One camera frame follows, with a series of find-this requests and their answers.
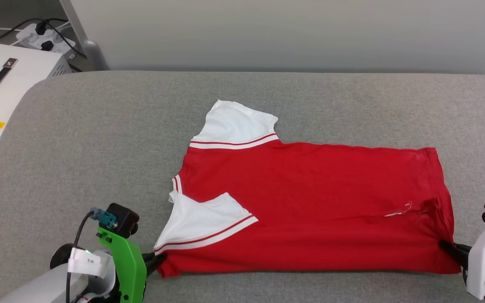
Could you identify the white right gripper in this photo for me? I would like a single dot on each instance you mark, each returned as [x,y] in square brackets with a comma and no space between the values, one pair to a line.
[484,261]

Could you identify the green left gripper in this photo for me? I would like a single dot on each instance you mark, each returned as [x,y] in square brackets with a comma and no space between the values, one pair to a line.
[131,269]

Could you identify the red and white t-shirt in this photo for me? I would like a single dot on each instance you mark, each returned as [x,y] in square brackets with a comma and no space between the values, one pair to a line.
[310,202]

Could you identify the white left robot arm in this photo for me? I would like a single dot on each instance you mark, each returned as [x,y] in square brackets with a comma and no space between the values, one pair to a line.
[44,286]

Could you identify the black power plug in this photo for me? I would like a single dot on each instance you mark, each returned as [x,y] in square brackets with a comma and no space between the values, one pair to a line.
[47,45]
[41,27]

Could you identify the white power strip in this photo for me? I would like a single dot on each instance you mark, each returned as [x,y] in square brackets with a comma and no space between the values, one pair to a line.
[30,38]

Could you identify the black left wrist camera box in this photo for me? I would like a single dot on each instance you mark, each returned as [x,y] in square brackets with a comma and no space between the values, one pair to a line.
[123,219]

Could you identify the grey metal post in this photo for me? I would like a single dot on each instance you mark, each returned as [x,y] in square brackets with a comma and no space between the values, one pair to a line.
[93,54]

